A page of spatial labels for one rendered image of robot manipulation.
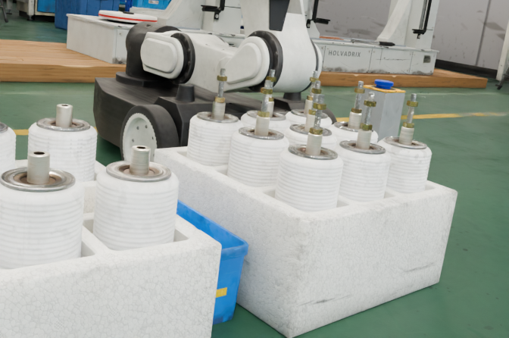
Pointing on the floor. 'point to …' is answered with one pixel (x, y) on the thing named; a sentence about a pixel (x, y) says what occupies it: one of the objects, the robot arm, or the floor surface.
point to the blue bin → (223, 314)
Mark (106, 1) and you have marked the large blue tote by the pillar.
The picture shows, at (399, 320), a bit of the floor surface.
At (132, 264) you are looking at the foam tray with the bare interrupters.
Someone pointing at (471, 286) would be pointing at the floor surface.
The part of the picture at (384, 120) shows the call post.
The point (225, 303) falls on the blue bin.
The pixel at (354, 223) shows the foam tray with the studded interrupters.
